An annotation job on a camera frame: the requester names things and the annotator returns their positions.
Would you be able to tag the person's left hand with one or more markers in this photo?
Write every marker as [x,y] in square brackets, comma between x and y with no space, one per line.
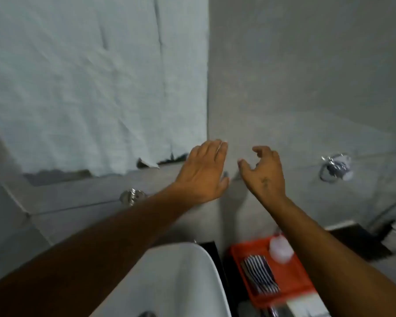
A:
[199,179]

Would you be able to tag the person's right hand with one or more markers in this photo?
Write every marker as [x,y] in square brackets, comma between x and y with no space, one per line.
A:
[267,183]

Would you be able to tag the person's left thumb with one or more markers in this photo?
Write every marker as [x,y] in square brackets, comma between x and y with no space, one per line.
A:
[225,184]

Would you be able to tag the person's right thumb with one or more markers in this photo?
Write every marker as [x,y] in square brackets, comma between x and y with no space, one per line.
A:
[244,169]

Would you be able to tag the person's left forearm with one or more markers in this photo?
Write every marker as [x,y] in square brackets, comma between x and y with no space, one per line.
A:
[85,254]

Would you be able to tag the person's right forearm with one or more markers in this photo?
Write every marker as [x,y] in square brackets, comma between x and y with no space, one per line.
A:
[336,264]

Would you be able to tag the white plastic bottle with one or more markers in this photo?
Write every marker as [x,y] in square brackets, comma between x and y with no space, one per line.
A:
[280,250]

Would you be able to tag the striped folded cloth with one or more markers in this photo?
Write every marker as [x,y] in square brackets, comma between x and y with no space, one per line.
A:
[260,275]

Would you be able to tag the white ceramic sink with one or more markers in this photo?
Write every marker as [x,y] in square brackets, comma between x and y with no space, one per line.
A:
[171,283]

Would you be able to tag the orange plastic tray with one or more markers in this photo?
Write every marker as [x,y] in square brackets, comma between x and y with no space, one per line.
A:
[293,277]

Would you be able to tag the white box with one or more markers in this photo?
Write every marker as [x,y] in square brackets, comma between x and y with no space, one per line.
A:
[305,308]

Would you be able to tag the white torn cover sheet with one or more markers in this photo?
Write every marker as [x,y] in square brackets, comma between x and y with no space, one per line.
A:
[85,82]

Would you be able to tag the chrome round wall fitting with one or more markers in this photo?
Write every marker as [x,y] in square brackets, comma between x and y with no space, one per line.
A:
[132,197]

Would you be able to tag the wall mirror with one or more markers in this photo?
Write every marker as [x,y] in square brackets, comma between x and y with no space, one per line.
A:
[54,177]

